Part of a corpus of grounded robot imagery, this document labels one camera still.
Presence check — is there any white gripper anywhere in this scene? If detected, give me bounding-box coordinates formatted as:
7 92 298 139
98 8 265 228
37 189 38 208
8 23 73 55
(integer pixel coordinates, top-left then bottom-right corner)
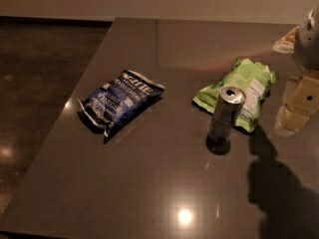
272 7 319 136

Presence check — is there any silver redbull can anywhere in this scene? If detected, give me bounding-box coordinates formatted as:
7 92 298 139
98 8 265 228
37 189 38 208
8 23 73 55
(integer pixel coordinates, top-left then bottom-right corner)
208 87 246 144

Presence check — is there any green chip bag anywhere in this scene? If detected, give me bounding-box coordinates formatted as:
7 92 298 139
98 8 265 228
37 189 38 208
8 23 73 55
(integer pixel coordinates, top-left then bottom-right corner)
192 58 276 132

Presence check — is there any blue kettle chip bag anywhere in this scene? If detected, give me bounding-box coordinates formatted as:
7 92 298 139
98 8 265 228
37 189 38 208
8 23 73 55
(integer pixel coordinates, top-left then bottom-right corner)
79 70 164 137

